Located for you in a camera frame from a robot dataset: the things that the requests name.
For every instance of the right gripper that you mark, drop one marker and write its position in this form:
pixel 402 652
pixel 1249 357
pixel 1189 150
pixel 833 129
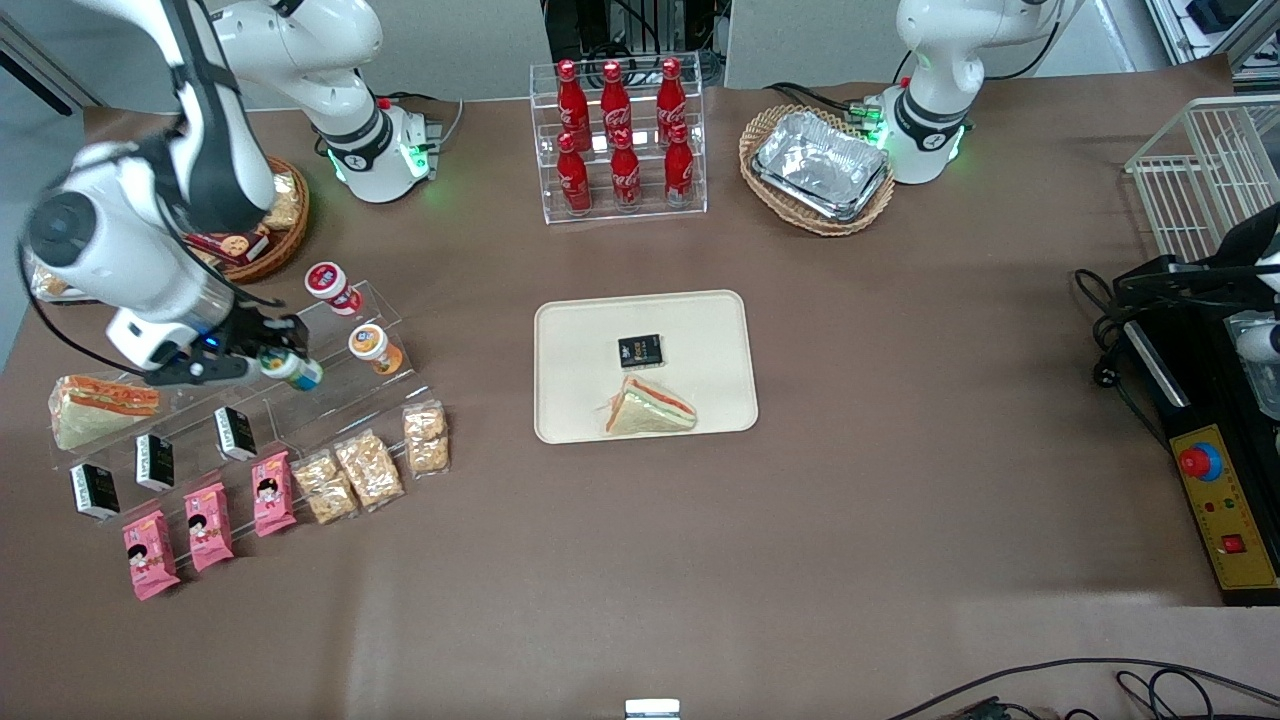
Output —
pixel 251 331

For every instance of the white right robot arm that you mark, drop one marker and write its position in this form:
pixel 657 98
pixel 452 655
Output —
pixel 130 220

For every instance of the orange gum bottle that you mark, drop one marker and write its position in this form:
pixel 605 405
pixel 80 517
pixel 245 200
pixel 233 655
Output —
pixel 372 345

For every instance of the cream plastic tray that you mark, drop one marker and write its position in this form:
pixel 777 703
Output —
pixel 580 340

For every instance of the small black carton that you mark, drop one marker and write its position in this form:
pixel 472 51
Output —
pixel 235 433
pixel 640 352
pixel 95 490
pixel 155 460

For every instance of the clear acrylic stepped stand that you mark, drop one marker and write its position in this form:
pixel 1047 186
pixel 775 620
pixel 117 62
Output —
pixel 330 400

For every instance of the red cookie box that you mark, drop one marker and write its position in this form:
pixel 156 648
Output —
pixel 235 245

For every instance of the red-lidded yogurt cup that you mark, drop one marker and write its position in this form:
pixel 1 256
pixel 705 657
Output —
pixel 330 285

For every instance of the dark brown wicker basket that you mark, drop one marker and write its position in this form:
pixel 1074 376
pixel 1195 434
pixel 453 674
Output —
pixel 290 250

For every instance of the triangular wrapped sandwich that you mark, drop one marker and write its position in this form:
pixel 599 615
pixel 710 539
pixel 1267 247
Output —
pixel 100 410
pixel 650 412

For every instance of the clear bag of crispy snack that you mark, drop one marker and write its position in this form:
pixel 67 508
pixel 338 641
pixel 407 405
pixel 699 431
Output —
pixel 427 437
pixel 48 278
pixel 325 487
pixel 368 468
pixel 285 205

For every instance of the pink snack pack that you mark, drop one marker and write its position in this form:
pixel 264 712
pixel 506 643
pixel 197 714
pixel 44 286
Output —
pixel 272 505
pixel 210 527
pixel 150 555

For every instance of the grey base connector block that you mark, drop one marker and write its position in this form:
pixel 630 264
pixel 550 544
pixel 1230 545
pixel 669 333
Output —
pixel 428 130

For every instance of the red cola bottle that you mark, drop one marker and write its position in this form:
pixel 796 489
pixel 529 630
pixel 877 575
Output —
pixel 574 180
pixel 679 172
pixel 615 100
pixel 626 178
pixel 670 95
pixel 570 100

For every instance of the clear acrylic bottle rack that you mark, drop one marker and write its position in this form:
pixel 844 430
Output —
pixel 548 120

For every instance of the light woven wicker basket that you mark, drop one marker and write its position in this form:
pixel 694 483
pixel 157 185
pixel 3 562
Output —
pixel 815 225

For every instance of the stack of foil trays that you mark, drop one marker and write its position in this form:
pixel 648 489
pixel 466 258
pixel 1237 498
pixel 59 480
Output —
pixel 820 165

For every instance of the black machine with yellow panel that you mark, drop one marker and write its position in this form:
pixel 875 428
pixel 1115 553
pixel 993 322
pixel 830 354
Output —
pixel 1225 510

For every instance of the silver metal bracket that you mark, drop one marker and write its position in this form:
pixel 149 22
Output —
pixel 652 709

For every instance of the metal frame cart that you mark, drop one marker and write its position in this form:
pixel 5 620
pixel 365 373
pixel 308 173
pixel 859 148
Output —
pixel 1165 30

